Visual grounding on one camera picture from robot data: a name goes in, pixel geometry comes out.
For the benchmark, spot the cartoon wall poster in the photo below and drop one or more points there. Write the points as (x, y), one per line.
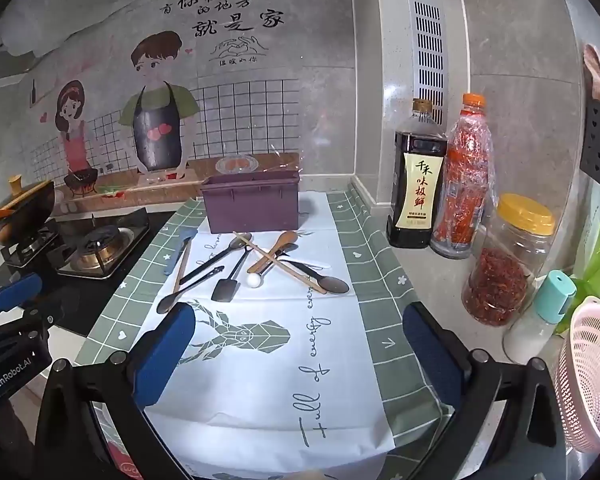
(155, 110)

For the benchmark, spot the black wok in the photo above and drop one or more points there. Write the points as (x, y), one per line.
(25, 210)

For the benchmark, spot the black spatula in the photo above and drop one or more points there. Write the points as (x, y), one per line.
(226, 291)

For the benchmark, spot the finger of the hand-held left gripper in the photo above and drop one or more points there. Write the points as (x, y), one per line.
(17, 290)
(30, 321)

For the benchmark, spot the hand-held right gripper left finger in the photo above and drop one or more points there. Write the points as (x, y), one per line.
(165, 355)

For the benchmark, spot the orange-capped bottle of dried chili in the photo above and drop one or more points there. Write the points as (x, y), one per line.
(462, 185)

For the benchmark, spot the purple plastic utensil holder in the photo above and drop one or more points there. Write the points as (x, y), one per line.
(250, 205)

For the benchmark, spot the white vent grille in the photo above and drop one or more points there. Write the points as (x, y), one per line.
(427, 60)

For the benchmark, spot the yellow-lidded jar of chili flakes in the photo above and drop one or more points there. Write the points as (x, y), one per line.
(500, 285)

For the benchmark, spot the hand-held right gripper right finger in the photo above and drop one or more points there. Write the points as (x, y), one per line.
(432, 355)

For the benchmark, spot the green and white printed mat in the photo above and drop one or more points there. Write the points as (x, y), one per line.
(280, 385)

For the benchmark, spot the white bottle with teal cap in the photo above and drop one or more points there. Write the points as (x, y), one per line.
(555, 295)

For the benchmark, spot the black gas stove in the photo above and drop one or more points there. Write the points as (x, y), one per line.
(100, 250)

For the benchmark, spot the blue silicone spatula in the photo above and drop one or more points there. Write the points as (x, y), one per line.
(184, 239)

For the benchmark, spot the pink plastic colander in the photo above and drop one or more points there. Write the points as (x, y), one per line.
(590, 375)

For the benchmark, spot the wooden spoon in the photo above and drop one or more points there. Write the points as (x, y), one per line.
(286, 239)

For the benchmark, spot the plain metal spoon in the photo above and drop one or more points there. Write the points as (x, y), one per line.
(240, 241)

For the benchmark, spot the dark metal spoon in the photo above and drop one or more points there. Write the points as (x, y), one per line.
(336, 285)

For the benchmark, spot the dark soy sauce bottle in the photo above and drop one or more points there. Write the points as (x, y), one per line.
(420, 185)

